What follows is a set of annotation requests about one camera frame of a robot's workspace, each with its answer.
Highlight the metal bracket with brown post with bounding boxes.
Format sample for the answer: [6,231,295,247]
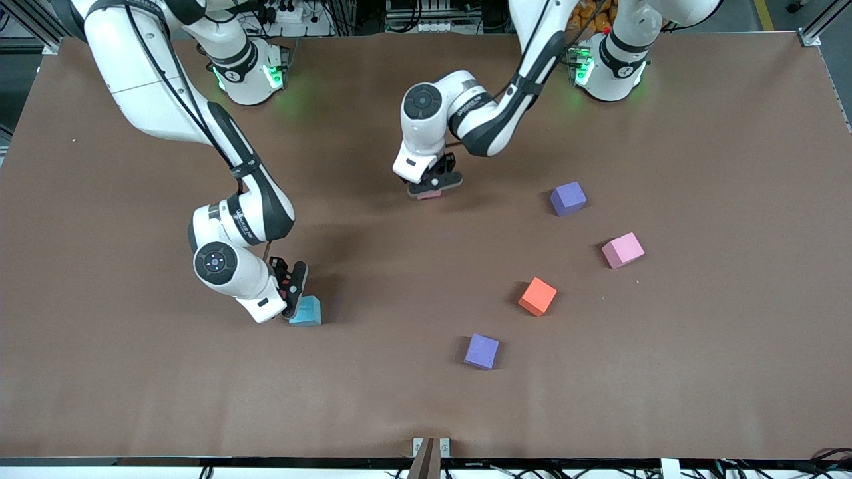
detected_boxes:
[407,436,451,479]

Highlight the purple foam block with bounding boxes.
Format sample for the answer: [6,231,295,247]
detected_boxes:
[463,333,500,371]
[550,181,588,218]

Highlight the pile of orange items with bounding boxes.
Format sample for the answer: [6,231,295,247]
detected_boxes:
[566,0,620,34]

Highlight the orange foam block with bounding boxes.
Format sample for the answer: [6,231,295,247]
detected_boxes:
[518,277,558,317]

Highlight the white power strip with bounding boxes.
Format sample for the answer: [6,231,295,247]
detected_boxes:
[258,0,333,38]

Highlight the white equipment rack with cables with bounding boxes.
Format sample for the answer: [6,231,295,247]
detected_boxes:
[385,0,467,34]

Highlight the aluminium frame rail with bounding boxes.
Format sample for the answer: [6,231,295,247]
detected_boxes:
[0,0,87,54]
[799,0,852,49]

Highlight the brown table cover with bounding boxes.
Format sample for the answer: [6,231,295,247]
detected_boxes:
[0,30,852,461]

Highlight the blue foam block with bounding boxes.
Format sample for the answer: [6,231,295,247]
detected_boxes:
[288,295,322,327]

